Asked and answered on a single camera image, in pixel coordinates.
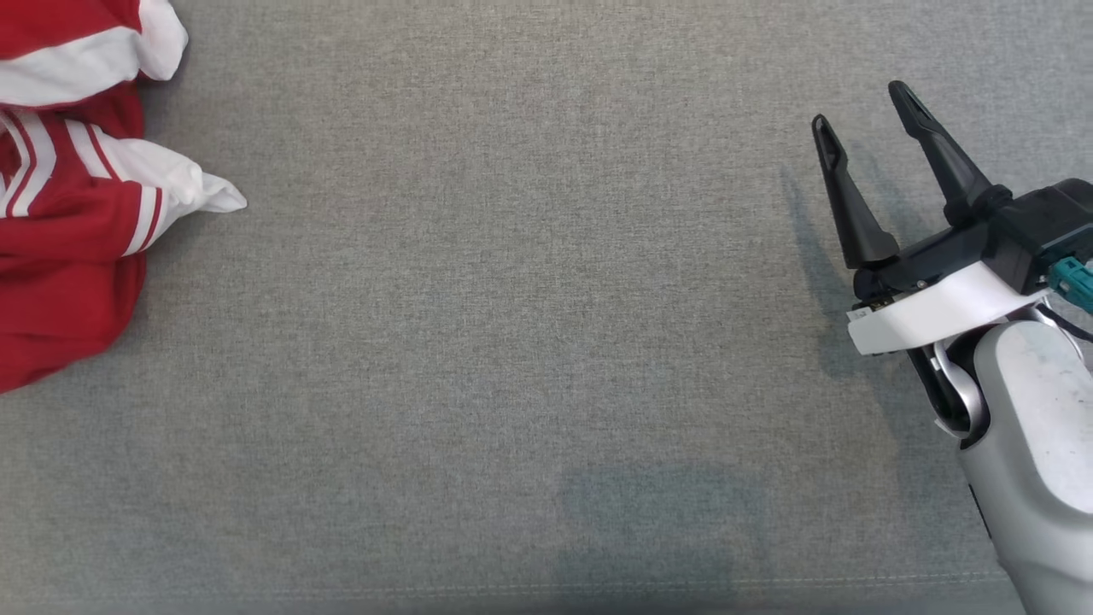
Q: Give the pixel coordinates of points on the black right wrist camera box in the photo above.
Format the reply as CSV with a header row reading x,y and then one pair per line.
x,y
1046,222

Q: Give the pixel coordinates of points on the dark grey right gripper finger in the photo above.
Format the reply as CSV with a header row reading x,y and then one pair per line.
x,y
854,213
948,162

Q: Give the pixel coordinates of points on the grey fabric sofa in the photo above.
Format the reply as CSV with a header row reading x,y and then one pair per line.
x,y
512,342

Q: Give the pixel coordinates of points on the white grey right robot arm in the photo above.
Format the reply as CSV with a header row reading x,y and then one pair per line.
x,y
1042,427

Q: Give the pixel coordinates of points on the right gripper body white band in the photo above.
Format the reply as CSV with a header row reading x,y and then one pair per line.
x,y
939,312

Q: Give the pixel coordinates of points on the red jersey with number 23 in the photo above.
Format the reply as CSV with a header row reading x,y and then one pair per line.
x,y
60,290

